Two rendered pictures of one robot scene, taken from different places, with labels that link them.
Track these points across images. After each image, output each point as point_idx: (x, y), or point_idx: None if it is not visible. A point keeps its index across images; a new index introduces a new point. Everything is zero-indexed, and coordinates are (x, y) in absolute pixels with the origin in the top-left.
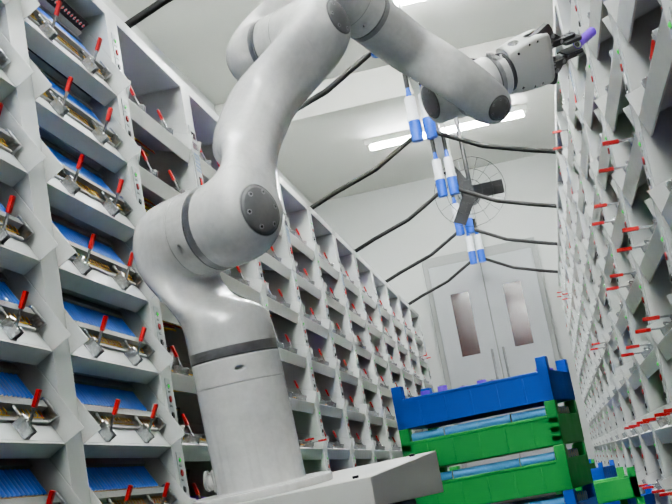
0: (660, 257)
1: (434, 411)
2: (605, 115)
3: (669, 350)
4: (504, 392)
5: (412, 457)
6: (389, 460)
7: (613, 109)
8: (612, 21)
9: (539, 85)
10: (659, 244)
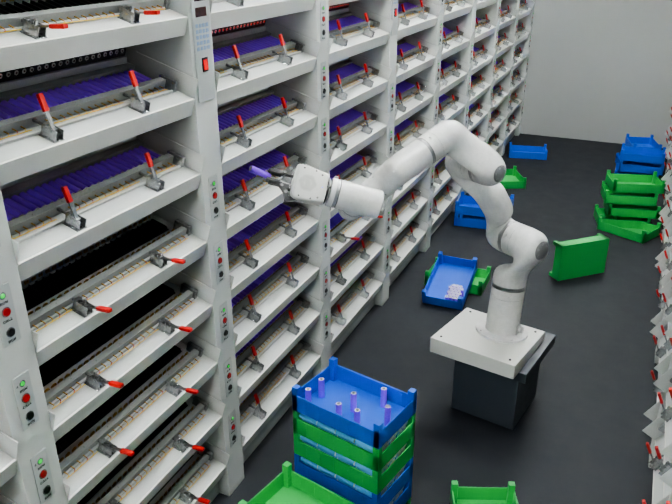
0: (165, 352)
1: (393, 397)
2: (29, 260)
3: (117, 462)
4: (355, 379)
5: (442, 331)
6: (449, 341)
7: (80, 245)
8: (209, 160)
9: (301, 201)
10: (184, 332)
